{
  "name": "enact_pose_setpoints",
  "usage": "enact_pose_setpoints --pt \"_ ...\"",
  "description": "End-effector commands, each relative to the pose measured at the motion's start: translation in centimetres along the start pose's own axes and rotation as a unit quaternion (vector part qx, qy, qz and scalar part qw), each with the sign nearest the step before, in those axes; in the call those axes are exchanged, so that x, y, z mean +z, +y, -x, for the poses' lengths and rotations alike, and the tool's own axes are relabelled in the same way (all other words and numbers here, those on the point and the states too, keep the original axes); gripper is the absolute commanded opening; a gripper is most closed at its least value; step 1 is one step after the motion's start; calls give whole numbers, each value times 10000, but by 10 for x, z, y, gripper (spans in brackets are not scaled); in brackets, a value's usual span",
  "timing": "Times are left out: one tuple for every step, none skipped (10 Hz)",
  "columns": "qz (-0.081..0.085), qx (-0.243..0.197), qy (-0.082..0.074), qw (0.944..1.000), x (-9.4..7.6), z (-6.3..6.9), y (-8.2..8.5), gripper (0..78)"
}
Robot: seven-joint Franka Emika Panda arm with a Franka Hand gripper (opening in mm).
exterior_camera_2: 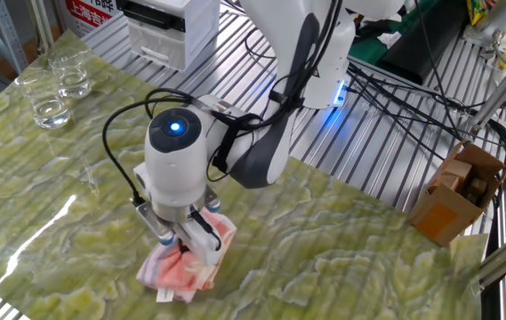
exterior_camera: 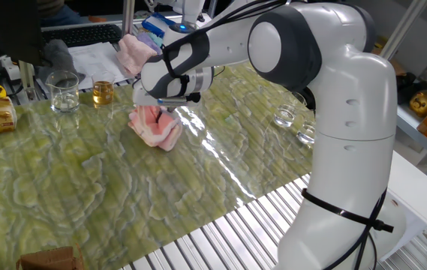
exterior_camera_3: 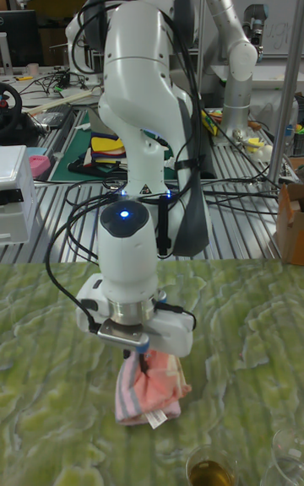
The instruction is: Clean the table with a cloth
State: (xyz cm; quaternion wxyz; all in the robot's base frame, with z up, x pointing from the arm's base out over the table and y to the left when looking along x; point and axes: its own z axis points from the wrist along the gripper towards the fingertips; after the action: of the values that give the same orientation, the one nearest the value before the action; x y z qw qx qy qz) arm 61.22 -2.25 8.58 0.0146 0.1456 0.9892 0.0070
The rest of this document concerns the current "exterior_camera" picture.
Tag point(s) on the brown cardboard box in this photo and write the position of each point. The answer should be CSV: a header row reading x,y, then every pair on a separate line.
x,y
48,260

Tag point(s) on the aluminium frame post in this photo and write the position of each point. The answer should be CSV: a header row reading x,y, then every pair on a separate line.
x,y
128,17

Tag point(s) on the black bulky object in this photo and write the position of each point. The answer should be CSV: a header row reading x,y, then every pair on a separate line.
x,y
408,86

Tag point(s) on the pink cloth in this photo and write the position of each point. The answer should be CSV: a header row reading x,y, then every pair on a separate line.
x,y
157,135

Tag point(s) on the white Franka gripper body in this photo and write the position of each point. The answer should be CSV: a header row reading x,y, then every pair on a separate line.
x,y
143,99

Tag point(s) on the slanted aluminium post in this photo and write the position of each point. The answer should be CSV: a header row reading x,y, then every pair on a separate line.
x,y
400,32

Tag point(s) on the grey cloth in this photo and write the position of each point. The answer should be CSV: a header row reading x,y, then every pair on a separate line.
x,y
57,54

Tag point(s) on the white printed paper sheet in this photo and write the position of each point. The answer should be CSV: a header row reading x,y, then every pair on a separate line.
x,y
93,60

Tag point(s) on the green marble pattern mat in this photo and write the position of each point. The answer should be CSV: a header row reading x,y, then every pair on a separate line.
x,y
85,187

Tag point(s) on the black monitor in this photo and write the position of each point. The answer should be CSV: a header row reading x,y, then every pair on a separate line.
x,y
3,26

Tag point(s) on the seated person blue jeans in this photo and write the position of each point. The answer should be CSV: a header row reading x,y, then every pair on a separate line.
x,y
61,15

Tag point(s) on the black computer keyboard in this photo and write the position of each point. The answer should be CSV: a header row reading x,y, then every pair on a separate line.
x,y
82,35

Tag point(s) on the pale pink towel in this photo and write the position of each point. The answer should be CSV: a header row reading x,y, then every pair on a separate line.
x,y
134,54

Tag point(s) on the teal cloth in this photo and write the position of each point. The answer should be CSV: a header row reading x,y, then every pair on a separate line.
x,y
157,39

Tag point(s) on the white power strip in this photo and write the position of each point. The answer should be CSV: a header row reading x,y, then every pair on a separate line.
x,y
10,67

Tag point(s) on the glass beaker amber liquid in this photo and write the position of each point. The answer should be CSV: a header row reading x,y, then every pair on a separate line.
x,y
103,93

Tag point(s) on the golden brown round object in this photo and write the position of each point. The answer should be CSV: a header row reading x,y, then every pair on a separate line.
x,y
425,103

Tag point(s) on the small clear glass beaker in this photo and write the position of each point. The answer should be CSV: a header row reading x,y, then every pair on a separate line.
x,y
306,135
284,116

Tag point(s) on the small orange object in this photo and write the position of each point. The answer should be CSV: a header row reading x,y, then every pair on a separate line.
x,y
97,19

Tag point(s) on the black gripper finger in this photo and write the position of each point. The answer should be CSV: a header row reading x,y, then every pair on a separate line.
x,y
169,110
159,116

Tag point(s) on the grey metal shelf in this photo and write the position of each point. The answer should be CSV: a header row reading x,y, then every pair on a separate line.
x,y
415,131

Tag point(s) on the large glass beaker clear water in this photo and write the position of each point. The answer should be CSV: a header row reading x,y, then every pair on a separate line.
x,y
65,101

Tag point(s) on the blue and white pack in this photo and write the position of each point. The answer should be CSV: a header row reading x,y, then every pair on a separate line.
x,y
158,23

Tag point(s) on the purple cloth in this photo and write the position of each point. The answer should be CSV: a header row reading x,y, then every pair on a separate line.
x,y
146,40

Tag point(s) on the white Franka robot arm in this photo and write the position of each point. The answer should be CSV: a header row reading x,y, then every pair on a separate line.
x,y
348,150

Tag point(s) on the short aluminium profile upright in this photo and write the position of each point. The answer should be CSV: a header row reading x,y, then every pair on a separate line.
x,y
27,80

